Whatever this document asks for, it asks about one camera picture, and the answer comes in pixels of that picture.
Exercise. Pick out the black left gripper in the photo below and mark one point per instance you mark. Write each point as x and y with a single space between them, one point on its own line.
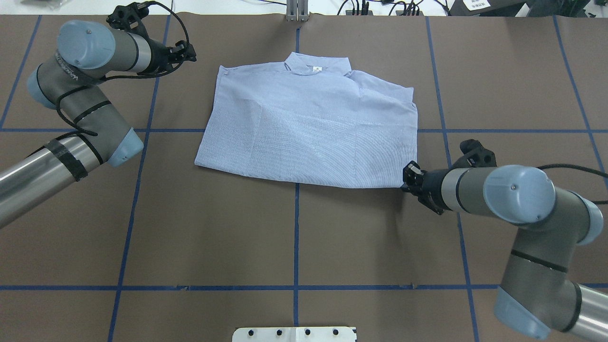
161 57

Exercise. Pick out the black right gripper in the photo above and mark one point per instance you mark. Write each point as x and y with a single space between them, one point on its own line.
432 188

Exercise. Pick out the blue striped button-up shirt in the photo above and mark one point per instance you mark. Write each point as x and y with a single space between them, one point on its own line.
310 120

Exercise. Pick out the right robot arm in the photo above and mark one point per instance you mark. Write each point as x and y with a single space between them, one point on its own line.
535 296

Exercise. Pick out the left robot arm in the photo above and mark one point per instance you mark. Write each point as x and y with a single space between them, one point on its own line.
68 82

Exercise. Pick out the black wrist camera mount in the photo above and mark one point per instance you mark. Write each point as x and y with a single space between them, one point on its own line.
475 155
130 18

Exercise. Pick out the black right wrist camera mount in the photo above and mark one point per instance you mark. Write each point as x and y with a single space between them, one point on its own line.
475 155

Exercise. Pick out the grey aluminium frame post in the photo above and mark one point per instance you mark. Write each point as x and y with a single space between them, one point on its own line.
297 10

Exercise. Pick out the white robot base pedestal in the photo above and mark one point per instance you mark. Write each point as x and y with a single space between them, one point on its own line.
296 334

